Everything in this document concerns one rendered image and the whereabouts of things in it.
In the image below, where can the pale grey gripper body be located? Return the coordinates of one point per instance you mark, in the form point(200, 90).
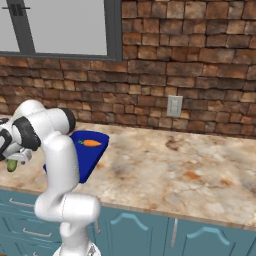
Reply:
point(22, 155)

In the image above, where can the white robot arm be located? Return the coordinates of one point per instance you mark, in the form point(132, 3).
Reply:
point(60, 156)

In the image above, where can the green vegetable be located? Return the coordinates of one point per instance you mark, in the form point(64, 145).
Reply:
point(11, 166)

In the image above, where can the blue tray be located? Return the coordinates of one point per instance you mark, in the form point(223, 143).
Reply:
point(89, 156)

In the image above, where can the teal drawer front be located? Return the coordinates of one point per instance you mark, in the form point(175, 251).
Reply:
point(20, 238)
point(13, 211)

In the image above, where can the orange carrot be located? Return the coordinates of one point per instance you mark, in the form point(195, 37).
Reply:
point(90, 143)

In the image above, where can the grey framed window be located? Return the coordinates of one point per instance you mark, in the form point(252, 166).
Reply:
point(66, 26)

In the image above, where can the teal cupboard door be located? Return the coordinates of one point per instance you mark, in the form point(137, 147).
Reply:
point(133, 236)
point(213, 241)

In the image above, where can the grey wall outlet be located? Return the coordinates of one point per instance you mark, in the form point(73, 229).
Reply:
point(174, 106)

